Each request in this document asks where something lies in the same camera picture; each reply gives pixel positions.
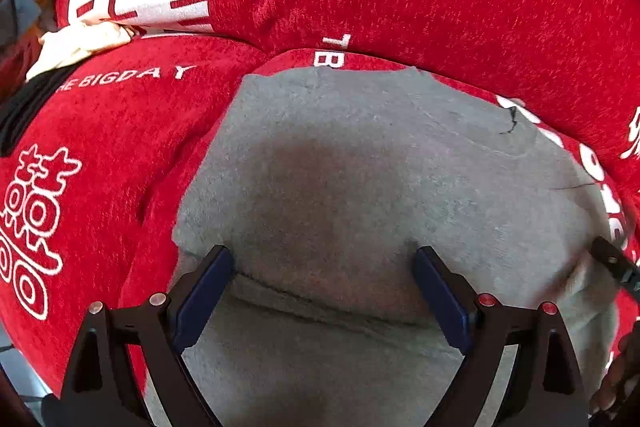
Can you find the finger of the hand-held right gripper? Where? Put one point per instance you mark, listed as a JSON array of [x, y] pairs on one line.
[[612, 259]]

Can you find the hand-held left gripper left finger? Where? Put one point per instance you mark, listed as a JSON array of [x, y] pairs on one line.
[[205, 297]]

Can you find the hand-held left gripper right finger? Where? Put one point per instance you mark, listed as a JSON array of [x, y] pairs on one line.
[[442, 302]]

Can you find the grey fleece garment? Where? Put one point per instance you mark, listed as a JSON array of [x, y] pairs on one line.
[[350, 187]]

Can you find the person's right hand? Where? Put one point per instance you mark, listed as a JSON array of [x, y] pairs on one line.
[[620, 377]]

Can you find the black cloth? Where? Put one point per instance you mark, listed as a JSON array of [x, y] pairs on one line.
[[25, 107]]

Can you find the cream cloth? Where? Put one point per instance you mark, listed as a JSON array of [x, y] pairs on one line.
[[70, 47]]

